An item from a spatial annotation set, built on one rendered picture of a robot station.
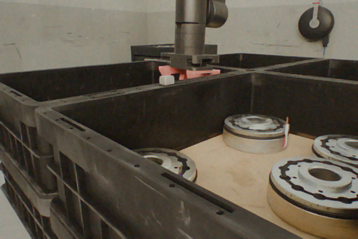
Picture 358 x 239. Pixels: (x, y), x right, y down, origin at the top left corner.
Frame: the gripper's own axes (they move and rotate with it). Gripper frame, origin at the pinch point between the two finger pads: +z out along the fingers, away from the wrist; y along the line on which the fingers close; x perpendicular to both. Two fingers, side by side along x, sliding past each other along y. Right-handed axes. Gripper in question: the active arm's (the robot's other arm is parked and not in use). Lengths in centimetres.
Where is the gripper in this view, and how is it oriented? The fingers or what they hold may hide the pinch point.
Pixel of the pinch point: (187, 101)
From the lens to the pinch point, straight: 55.4
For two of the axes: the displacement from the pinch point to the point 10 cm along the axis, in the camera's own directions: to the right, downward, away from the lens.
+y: -6.3, -2.0, 7.5
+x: -7.8, 1.3, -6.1
